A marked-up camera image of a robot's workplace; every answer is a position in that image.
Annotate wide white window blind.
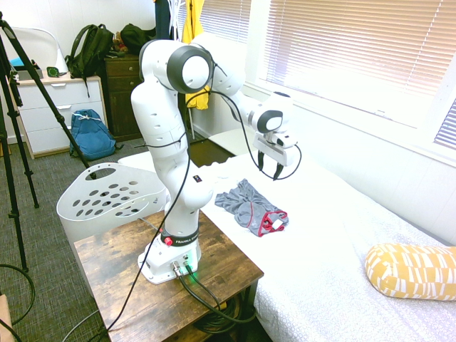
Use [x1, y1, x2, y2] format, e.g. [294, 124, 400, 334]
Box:
[259, 0, 456, 98]

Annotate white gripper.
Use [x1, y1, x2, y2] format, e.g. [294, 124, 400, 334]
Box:
[252, 134, 299, 182]

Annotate black floor cable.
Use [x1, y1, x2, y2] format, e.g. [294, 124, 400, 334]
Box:
[0, 263, 36, 342]

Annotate dark wooden dresser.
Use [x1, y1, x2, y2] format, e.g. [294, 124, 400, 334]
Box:
[103, 53, 151, 143]

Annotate black camera tripod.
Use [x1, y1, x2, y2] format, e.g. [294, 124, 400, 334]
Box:
[0, 10, 92, 274]

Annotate blue backpack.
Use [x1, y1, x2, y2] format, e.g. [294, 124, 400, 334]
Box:
[69, 109, 118, 160]

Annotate grey box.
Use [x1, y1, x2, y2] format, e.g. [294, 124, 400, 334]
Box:
[16, 69, 44, 81]

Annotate black bag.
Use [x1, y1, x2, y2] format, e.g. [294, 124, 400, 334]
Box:
[120, 23, 157, 55]

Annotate white perforated laundry basket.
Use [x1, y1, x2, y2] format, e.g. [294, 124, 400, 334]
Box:
[56, 162, 171, 258]

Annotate yellow jacket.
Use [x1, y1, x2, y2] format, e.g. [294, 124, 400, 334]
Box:
[181, 0, 212, 111]

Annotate yellow patterned bolster pillow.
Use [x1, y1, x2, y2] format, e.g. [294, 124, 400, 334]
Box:
[364, 242, 456, 303]

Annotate black base cable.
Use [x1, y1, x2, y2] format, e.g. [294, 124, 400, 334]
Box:
[182, 259, 257, 318]
[172, 261, 257, 323]

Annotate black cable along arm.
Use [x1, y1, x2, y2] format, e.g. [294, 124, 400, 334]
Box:
[103, 53, 303, 342]

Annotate dark green backpack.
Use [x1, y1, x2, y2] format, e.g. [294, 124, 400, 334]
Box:
[65, 24, 115, 98]

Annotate dark hanging garment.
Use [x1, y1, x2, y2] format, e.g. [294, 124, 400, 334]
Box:
[154, 0, 176, 41]

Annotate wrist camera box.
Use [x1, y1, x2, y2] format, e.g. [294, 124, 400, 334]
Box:
[272, 130, 299, 148]

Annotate brown stuffed toy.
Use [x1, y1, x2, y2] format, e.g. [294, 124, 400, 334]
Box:
[108, 31, 129, 58]

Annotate coiled black cables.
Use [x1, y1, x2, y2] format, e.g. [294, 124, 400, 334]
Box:
[192, 295, 252, 336]

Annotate grey shirt with red trim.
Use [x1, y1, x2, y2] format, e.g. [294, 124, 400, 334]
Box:
[214, 178, 289, 239]

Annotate narrow white window blind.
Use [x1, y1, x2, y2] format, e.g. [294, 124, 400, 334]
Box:
[177, 0, 252, 44]

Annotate white desk lamp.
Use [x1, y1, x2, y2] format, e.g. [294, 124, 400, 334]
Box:
[6, 27, 68, 76]

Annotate white drawer dresser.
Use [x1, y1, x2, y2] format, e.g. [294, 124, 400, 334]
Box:
[9, 74, 110, 160]

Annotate bed with white quilt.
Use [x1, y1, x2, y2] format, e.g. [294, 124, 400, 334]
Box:
[117, 149, 456, 342]

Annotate rustic wooden side table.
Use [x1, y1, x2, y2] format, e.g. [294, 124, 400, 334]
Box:
[73, 209, 265, 342]

